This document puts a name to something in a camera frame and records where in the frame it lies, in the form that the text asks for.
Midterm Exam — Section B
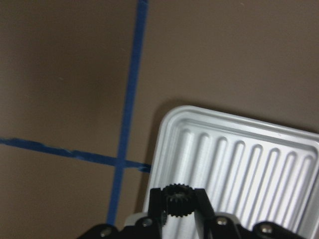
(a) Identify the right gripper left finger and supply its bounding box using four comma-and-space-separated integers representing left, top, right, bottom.
147, 188, 167, 239

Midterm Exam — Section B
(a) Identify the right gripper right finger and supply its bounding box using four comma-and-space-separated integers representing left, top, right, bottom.
194, 188, 217, 239

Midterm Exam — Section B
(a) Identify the black bearing gear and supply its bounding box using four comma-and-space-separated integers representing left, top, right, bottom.
162, 184, 195, 217

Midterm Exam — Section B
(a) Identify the silver ribbed metal tray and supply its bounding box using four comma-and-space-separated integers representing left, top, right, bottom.
148, 106, 319, 239

